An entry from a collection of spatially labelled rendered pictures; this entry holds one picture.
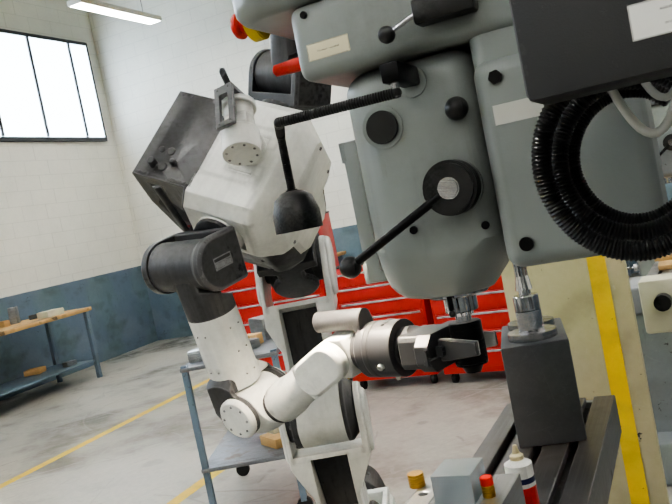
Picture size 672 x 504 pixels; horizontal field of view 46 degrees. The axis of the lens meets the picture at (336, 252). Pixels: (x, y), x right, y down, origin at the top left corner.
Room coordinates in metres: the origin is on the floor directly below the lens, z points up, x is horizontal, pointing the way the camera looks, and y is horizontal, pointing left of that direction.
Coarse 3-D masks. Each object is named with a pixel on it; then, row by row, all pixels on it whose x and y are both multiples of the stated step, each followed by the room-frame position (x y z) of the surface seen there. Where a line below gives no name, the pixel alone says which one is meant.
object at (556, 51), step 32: (512, 0) 0.71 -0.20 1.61; (544, 0) 0.70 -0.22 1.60; (576, 0) 0.69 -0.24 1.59; (608, 0) 0.68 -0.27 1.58; (640, 0) 0.67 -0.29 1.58; (544, 32) 0.70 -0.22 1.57; (576, 32) 0.69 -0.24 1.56; (608, 32) 0.68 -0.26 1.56; (640, 32) 0.67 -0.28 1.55; (544, 64) 0.70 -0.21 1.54; (576, 64) 0.69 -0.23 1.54; (608, 64) 0.68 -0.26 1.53; (640, 64) 0.67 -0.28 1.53; (544, 96) 0.71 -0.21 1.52; (576, 96) 0.74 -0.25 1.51
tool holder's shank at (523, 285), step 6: (516, 270) 1.46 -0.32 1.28; (522, 270) 1.45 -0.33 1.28; (516, 276) 1.46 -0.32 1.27; (522, 276) 1.45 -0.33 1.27; (528, 276) 1.46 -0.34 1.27; (516, 282) 1.46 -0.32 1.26; (522, 282) 1.45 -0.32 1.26; (528, 282) 1.45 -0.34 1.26; (516, 288) 1.46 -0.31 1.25; (522, 288) 1.45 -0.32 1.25; (528, 288) 1.45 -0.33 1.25; (522, 294) 1.46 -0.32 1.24; (528, 294) 1.45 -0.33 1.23
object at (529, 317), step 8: (520, 304) 1.45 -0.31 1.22; (528, 304) 1.44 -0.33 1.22; (536, 304) 1.45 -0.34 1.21; (520, 312) 1.45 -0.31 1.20; (528, 312) 1.44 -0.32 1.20; (536, 312) 1.44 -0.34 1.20; (520, 320) 1.45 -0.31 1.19; (528, 320) 1.44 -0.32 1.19; (536, 320) 1.44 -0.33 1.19; (520, 328) 1.46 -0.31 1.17; (528, 328) 1.44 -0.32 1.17; (536, 328) 1.44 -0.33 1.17
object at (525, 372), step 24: (504, 336) 1.52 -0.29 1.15; (528, 336) 1.42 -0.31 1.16; (552, 336) 1.43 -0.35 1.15; (504, 360) 1.42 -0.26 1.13; (528, 360) 1.41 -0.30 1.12; (552, 360) 1.40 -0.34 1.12; (528, 384) 1.41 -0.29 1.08; (552, 384) 1.40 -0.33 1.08; (576, 384) 1.39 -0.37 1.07; (528, 408) 1.41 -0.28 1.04; (552, 408) 1.40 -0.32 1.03; (576, 408) 1.39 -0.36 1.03; (528, 432) 1.41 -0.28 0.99; (552, 432) 1.40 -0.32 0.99; (576, 432) 1.40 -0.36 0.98
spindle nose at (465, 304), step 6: (444, 300) 1.12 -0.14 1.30; (456, 300) 1.11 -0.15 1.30; (462, 300) 1.11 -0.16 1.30; (468, 300) 1.11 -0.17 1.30; (474, 300) 1.11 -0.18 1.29; (444, 306) 1.13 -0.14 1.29; (456, 306) 1.11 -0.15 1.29; (462, 306) 1.11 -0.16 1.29; (468, 306) 1.11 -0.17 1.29; (474, 306) 1.11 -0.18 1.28; (456, 312) 1.11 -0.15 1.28; (462, 312) 1.11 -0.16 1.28
